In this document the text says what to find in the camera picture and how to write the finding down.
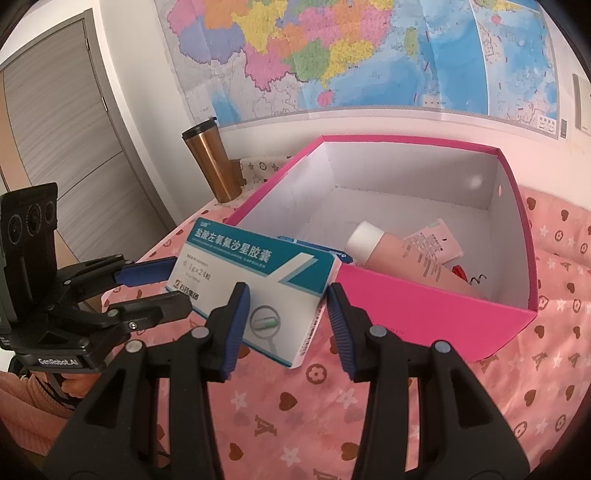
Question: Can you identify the teal white medicine box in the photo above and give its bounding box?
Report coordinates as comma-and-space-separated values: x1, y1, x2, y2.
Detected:
166, 217, 341, 369

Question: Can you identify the pink cream tube white cap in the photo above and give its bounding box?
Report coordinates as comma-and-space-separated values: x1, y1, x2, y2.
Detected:
345, 221, 485, 299

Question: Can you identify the dark blue medicine box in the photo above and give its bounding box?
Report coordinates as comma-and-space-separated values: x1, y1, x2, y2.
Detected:
279, 236, 353, 264

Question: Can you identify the pink left sleeve forearm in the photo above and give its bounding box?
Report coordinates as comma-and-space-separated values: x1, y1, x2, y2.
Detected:
0, 372, 74, 456

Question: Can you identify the person's left hand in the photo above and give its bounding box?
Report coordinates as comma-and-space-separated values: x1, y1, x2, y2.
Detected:
61, 373, 100, 398

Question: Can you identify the copper travel mug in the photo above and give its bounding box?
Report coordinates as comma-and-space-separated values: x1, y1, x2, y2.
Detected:
182, 117, 243, 203

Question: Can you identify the grey door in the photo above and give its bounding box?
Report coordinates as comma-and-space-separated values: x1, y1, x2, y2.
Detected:
1, 10, 175, 266

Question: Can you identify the pink cardboard storage box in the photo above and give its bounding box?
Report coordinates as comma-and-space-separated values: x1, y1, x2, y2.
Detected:
228, 135, 538, 361

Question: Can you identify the colourful wall map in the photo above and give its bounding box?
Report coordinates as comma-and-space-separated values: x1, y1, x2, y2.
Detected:
155, 0, 559, 135

